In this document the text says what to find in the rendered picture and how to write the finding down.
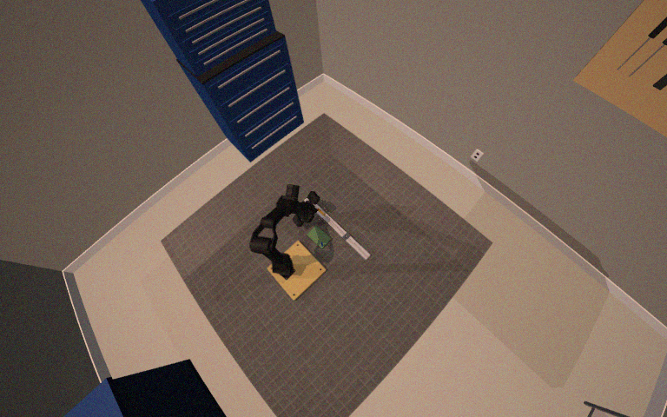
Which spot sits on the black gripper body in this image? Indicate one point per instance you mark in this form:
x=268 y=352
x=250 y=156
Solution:
x=313 y=199

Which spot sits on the green tray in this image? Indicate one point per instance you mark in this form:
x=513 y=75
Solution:
x=318 y=236

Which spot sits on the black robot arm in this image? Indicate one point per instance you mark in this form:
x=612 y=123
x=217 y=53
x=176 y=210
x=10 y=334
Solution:
x=282 y=263

